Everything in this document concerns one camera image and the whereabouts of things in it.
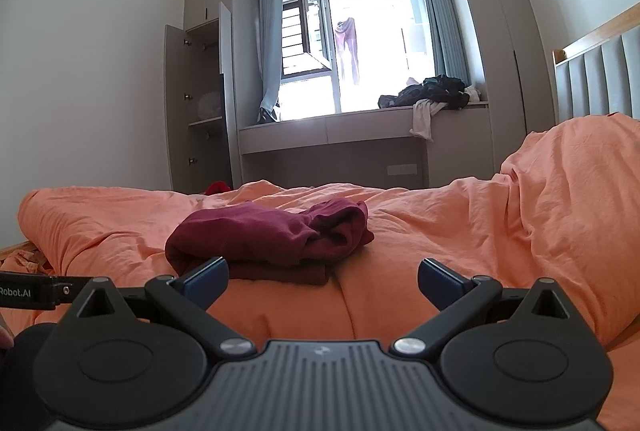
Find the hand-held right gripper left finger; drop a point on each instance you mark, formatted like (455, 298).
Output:
(202, 283)

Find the pile of dark clothes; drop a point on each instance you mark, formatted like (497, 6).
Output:
(435, 91)

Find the small dark object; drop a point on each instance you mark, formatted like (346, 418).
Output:
(267, 115)

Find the orange duvet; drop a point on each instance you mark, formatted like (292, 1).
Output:
(475, 236)

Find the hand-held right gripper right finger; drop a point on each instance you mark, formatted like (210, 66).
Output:
(442, 283)

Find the open grey wardrobe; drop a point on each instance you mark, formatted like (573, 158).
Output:
(177, 111)

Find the grey padded wooden headboard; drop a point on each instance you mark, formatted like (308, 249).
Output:
(595, 76)

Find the red object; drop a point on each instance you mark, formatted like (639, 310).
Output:
(218, 188)

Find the hanging purple garment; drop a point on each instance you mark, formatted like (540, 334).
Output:
(347, 46)

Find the grey window seat cabinet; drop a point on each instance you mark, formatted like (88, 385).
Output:
(325, 131)

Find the tall closed grey wardrobe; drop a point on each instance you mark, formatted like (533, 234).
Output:
(505, 51)

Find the person's left hand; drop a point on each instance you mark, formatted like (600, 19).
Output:
(5, 340)

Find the orange floral cloth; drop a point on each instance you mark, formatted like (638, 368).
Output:
(22, 261)

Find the window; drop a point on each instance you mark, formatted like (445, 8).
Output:
(385, 41)

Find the pale blue curtain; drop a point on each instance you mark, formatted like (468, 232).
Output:
(270, 46)
(445, 21)

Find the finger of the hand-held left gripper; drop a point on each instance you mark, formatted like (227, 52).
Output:
(67, 286)

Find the maroon long-sleeved sweater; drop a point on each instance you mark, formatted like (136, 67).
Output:
(260, 231)

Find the white bag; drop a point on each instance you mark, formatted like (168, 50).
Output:
(210, 106)

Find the white wall socket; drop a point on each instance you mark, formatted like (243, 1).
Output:
(401, 169)

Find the dark cloth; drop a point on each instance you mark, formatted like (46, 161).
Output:
(25, 361)

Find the white garment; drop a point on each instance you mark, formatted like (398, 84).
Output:
(422, 118)

